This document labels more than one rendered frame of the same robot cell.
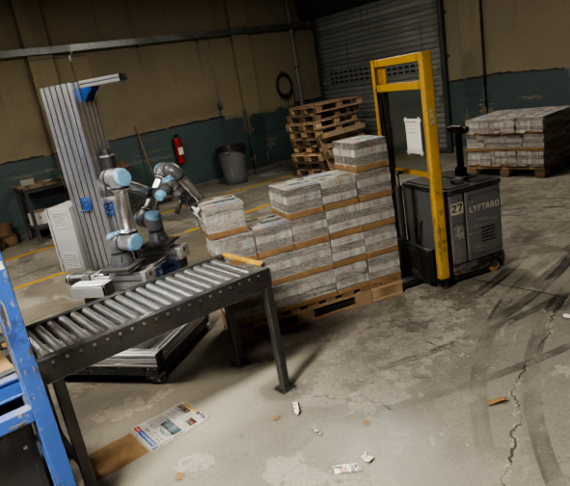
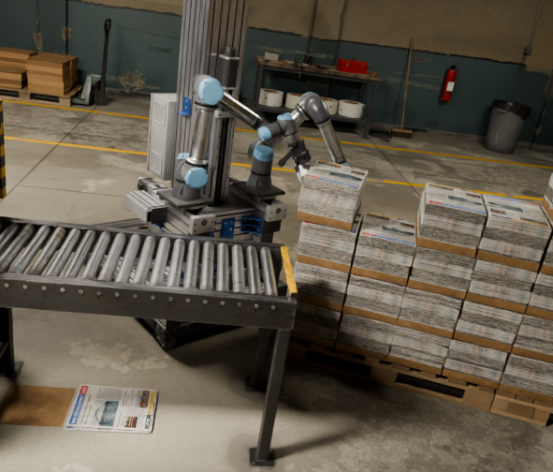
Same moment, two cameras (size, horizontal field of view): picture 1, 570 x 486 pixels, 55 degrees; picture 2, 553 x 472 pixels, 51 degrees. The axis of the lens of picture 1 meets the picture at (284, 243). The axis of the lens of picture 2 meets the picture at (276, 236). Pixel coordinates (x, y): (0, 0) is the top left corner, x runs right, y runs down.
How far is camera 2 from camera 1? 1.44 m
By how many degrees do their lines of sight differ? 27
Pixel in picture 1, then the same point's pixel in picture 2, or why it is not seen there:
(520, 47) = not seen: outside the picture
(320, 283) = (423, 346)
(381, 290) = (510, 405)
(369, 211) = (549, 292)
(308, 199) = (458, 229)
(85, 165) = (198, 59)
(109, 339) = (27, 288)
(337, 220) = (488, 279)
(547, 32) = not seen: outside the picture
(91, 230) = (181, 140)
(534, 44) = not seen: outside the picture
